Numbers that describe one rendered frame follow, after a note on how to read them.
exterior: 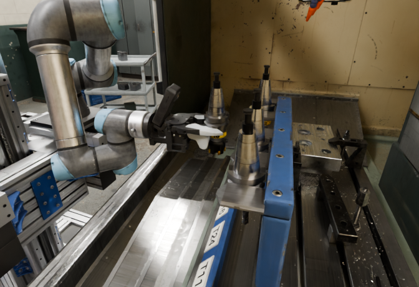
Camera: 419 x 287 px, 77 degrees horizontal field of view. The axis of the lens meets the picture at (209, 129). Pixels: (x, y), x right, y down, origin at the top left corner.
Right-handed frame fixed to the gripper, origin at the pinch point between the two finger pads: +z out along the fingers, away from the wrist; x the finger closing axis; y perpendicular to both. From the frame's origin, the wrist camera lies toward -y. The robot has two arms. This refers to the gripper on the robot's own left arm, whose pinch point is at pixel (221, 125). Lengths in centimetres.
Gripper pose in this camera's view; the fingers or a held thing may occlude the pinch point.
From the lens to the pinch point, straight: 65.4
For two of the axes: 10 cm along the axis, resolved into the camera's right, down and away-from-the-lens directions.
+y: 0.2, 9.0, 4.3
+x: -2.7, 4.2, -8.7
